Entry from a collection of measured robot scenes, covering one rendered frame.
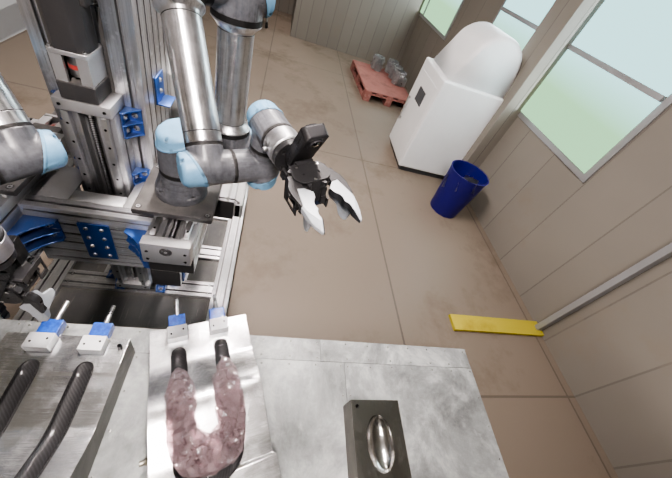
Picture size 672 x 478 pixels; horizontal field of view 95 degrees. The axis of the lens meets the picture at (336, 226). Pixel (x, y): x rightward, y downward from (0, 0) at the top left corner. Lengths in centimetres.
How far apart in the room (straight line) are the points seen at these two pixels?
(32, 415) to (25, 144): 56
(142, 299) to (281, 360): 98
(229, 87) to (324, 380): 88
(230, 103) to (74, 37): 35
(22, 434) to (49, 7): 90
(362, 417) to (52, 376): 76
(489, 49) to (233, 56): 276
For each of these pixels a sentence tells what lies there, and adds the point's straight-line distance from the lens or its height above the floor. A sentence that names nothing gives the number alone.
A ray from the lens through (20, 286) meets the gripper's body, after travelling 84.
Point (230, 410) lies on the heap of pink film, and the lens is 91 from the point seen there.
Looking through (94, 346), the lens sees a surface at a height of 92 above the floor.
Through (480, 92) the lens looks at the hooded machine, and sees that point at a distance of 348.
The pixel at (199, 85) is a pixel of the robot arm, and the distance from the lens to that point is 72.
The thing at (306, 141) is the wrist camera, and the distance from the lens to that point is 51.
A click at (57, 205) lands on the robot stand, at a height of 95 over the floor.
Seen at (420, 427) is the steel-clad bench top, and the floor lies 80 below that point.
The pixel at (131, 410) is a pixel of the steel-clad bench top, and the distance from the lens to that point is 104.
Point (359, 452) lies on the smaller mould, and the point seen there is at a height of 87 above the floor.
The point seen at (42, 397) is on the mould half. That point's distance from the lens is 100.
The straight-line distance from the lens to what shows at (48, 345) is 102.
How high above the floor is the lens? 179
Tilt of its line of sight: 43 degrees down
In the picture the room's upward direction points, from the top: 24 degrees clockwise
